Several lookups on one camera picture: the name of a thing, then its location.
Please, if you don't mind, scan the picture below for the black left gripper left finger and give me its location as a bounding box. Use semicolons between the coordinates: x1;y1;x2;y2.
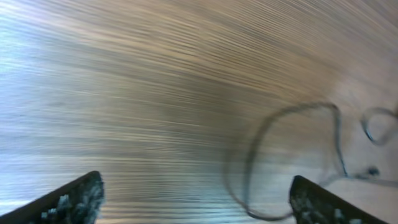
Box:
1;171;104;224

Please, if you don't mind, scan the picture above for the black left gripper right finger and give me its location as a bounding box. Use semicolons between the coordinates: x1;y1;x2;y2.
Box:
289;175;387;224

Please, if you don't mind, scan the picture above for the black cable with white plug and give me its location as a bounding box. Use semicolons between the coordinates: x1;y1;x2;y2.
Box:
222;101;398;222

